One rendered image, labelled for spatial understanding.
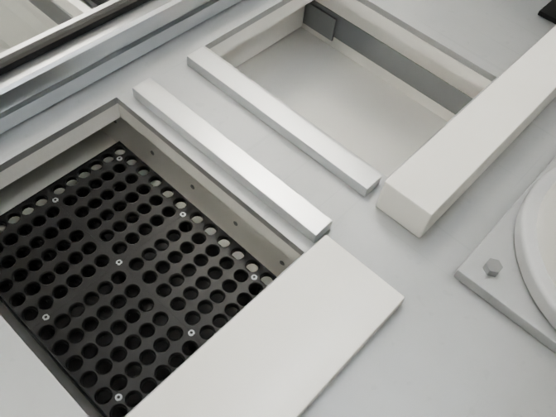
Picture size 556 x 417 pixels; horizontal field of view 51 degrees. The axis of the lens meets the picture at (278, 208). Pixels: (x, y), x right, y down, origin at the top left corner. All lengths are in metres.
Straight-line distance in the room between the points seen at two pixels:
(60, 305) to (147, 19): 0.28
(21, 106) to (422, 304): 0.38
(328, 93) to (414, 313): 0.38
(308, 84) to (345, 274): 0.38
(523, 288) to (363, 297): 0.13
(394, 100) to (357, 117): 0.06
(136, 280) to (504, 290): 0.30
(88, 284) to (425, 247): 0.29
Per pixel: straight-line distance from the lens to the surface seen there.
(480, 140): 0.55
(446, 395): 0.46
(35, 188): 0.68
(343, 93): 0.78
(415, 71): 0.78
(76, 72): 0.60
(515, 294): 0.50
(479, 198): 0.56
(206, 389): 0.42
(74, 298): 0.52
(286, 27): 0.84
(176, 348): 0.49
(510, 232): 0.53
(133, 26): 0.60
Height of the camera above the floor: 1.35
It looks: 54 degrees down
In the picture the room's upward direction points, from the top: 9 degrees clockwise
